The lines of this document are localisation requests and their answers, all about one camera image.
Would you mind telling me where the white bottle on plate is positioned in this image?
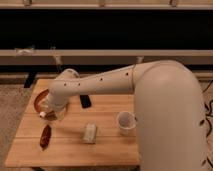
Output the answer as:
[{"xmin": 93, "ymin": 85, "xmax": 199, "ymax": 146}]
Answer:
[{"xmin": 39, "ymin": 111, "xmax": 48, "ymax": 118}]

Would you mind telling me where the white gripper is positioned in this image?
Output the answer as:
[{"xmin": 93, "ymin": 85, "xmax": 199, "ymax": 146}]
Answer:
[{"xmin": 45, "ymin": 93, "xmax": 68, "ymax": 120}]

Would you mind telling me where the dark red pepper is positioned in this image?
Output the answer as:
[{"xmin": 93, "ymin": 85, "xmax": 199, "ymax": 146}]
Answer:
[{"xmin": 40, "ymin": 125, "xmax": 51, "ymax": 149}]

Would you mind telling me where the wooden shelf rail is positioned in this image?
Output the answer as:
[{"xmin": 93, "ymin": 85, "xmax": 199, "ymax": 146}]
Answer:
[{"xmin": 0, "ymin": 49, "xmax": 213, "ymax": 65}]

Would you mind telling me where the white paper cup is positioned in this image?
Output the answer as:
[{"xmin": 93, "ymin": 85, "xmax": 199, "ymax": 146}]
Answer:
[{"xmin": 116, "ymin": 111, "xmax": 136, "ymax": 136}]

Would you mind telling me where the black cable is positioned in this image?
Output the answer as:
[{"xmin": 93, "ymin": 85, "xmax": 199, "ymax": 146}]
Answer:
[{"xmin": 201, "ymin": 79, "xmax": 213, "ymax": 168}]

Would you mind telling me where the wooden table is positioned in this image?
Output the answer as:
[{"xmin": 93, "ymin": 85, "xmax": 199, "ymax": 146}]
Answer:
[{"xmin": 4, "ymin": 78, "xmax": 145, "ymax": 168}]

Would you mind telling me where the white sponge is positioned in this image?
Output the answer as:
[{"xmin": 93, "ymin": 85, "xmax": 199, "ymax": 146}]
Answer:
[{"xmin": 83, "ymin": 123, "xmax": 97, "ymax": 144}]

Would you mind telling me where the black rectangular block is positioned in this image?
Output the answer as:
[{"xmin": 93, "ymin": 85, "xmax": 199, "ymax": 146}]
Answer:
[{"xmin": 80, "ymin": 95, "xmax": 91, "ymax": 108}]

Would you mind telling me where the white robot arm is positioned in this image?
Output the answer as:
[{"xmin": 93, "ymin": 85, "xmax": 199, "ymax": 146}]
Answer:
[{"xmin": 45, "ymin": 60, "xmax": 208, "ymax": 171}]

